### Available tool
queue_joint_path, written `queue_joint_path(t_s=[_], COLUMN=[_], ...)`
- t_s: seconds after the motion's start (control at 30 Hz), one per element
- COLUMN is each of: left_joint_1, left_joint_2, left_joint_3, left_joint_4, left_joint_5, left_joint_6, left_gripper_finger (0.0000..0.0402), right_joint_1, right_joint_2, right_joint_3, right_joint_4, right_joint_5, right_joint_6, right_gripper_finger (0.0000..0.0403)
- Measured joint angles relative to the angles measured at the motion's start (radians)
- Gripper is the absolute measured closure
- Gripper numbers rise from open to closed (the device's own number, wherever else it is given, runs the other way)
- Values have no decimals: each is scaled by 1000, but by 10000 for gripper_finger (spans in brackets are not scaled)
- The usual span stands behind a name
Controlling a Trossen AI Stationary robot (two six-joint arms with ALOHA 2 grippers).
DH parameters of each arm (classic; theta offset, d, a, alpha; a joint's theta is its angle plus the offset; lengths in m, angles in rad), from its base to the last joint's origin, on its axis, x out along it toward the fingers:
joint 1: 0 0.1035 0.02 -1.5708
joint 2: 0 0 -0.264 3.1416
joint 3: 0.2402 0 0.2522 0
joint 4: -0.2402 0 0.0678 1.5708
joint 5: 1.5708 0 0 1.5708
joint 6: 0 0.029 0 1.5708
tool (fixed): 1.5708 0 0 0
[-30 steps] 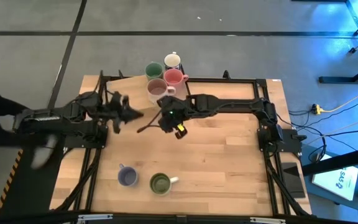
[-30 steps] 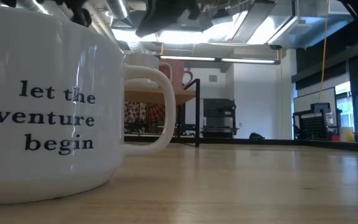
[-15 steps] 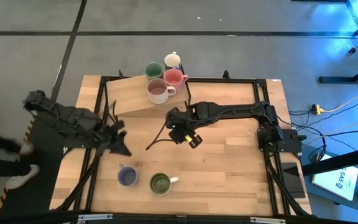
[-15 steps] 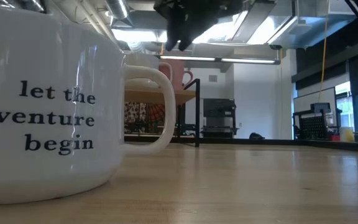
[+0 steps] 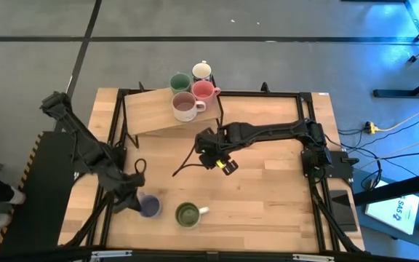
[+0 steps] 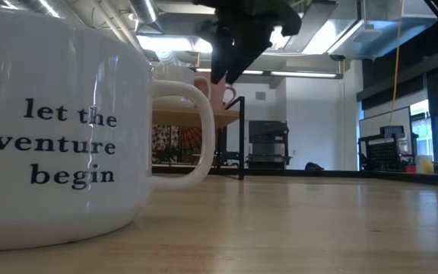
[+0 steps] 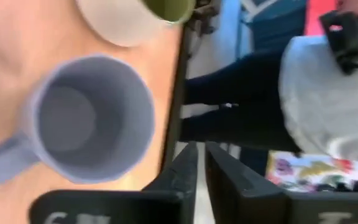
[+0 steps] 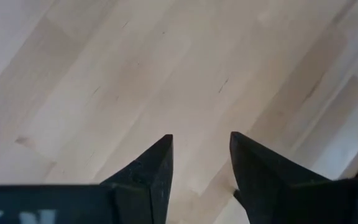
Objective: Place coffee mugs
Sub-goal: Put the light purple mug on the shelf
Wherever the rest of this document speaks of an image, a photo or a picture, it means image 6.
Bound black pegboard cart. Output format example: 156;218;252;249
357;125;418;173

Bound raised wooden shelf black legs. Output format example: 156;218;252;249
151;95;246;181

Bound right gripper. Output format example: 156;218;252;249
192;0;303;86

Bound mauve speckled mug white handle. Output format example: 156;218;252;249
194;75;212;103

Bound pink mug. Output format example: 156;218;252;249
210;74;238;112

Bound colourful patterned cloth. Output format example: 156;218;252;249
151;124;205;166

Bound black table edge rail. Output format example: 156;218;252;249
151;164;438;189

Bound silver ceiling duct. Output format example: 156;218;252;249
0;0;65;20
127;0;160;25

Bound grey ceiling ventilation unit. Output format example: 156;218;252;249
328;0;438;62

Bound yellow container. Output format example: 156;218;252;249
414;155;435;176

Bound white mug olive green inside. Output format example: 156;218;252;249
0;6;217;252

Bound black bag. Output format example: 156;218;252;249
303;161;325;172

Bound black cabinet machine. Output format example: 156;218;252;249
246;119;293;170

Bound bright ceiling light panel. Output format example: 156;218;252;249
136;34;214;55

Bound whiteboard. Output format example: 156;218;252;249
358;106;413;142

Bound long ceiling light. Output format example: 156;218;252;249
269;69;338;80

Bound yellow hanging cable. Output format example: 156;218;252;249
391;0;404;115

